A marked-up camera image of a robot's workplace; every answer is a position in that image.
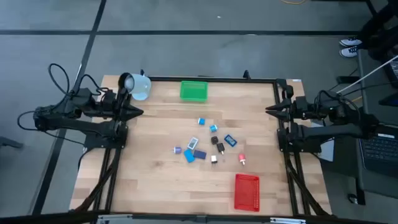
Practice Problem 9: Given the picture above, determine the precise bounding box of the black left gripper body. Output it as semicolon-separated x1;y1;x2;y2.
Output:
102;88;127;123

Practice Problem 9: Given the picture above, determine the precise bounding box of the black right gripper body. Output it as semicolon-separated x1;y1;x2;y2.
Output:
289;95;313;121

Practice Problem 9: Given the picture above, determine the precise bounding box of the blue printed card box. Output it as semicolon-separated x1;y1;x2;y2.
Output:
223;134;238;147

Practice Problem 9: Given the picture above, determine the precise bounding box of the teal card box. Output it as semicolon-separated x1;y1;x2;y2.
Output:
183;149;196;164

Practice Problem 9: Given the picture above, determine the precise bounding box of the navy card box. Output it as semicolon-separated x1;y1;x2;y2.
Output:
192;149;208;161

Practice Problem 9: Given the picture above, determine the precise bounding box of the red plastic basket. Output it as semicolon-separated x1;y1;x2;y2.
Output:
233;173;261;213

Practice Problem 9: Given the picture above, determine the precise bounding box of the white desk lamp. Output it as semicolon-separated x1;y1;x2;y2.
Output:
118;72;152;101

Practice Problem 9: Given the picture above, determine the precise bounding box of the white sheet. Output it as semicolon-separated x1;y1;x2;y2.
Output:
310;121;335;162

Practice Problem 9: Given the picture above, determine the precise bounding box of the black power strip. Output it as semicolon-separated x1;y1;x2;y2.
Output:
336;75;361;85

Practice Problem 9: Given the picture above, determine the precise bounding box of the green plastic basket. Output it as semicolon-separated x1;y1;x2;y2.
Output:
180;80;209;103

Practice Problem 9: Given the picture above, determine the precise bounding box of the grey side desk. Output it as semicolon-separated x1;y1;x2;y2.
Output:
356;49;398;200

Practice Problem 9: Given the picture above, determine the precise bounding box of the person's white shoe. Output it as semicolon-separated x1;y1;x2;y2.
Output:
339;37;363;47
339;46;360;58

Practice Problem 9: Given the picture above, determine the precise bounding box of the dark laptop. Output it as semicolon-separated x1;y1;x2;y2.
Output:
357;124;398;181

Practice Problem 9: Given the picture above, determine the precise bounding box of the person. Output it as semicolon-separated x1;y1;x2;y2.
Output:
357;0;398;62

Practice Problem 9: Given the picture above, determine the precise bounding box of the grey stand foot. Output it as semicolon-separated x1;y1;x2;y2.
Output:
0;136;24;149

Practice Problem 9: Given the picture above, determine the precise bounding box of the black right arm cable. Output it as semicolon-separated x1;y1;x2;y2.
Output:
313;89;363;125

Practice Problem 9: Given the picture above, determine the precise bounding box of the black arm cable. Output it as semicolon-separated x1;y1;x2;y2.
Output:
17;63;103;131
313;89;363;125

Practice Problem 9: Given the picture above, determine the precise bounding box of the black aluminium table frame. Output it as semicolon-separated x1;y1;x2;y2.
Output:
70;70;332;224

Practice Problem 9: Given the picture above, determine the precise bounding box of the white cable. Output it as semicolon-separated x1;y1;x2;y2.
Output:
337;55;398;94

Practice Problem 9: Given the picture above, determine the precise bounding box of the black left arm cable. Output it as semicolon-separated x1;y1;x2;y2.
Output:
17;63;103;131

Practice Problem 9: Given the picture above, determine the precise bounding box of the silver bracket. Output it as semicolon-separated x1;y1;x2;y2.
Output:
269;217;307;224
96;213;134;224

